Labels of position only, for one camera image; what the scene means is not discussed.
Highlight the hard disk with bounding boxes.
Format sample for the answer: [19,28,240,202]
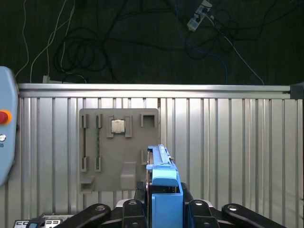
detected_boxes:
[144,143,188,228]

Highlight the black floor cable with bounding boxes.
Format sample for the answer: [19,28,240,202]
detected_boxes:
[54,0,304,83]

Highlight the grey parts rack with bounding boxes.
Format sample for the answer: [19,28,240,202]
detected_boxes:
[78,108,160,194]

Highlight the silver CPU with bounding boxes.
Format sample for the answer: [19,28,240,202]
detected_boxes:
[111,119,126,134]

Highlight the pale blue teach pendant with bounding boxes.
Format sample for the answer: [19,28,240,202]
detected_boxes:
[0,66,19,188]

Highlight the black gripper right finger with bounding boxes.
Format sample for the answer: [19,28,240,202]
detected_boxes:
[181,182,287,228]

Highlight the silver slot cover bracket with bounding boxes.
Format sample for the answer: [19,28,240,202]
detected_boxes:
[13,218,63,228]

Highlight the white power strip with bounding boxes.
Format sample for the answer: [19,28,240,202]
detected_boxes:
[187,0,213,31]

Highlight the white cable with plug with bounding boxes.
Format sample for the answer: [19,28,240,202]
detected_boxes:
[30,0,76,84]

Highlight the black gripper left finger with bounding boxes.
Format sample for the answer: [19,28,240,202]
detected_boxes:
[60,181,152,228]

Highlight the blue floor cable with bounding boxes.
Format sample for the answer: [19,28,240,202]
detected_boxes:
[174,4,230,84]

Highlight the white floor cable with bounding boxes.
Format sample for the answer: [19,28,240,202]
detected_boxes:
[209,14,265,86]

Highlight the black table corner cap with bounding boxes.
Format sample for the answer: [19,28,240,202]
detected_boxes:
[290,82,304,100]

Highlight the RAM stick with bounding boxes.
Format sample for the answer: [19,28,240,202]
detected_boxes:
[95,115,100,171]

